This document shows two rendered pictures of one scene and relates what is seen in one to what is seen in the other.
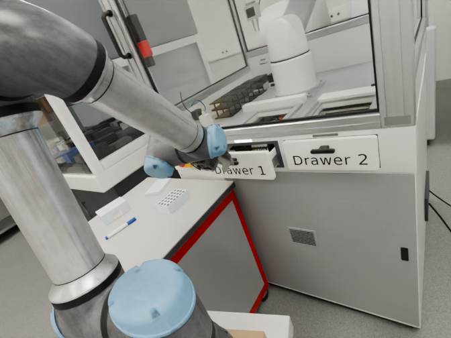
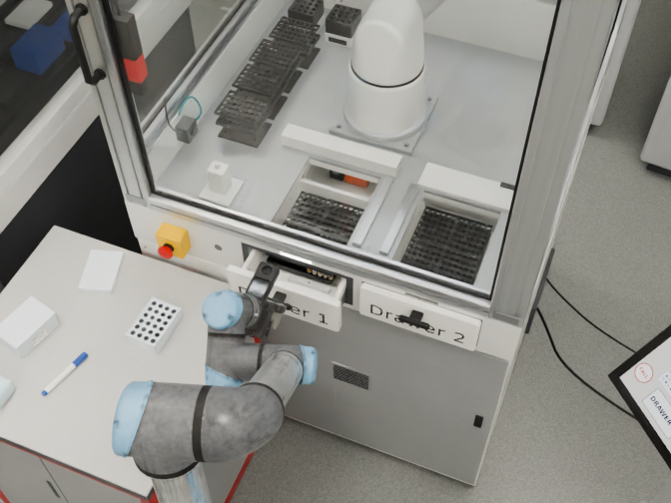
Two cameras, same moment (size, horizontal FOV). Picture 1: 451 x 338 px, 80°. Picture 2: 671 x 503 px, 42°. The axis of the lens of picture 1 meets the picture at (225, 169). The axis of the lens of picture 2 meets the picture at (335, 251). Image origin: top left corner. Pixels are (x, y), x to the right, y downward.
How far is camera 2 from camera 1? 1.34 m
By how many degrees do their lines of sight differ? 32
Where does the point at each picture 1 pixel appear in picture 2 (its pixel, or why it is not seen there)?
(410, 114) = (519, 318)
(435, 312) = (499, 461)
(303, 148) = (388, 303)
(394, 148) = (495, 336)
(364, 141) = (466, 324)
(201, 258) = not seen: hidden behind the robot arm
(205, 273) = not seen: hidden behind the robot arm
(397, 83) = (515, 292)
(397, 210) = (482, 384)
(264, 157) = (332, 309)
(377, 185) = (467, 358)
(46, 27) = (269, 425)
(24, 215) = not seen: outside the picture
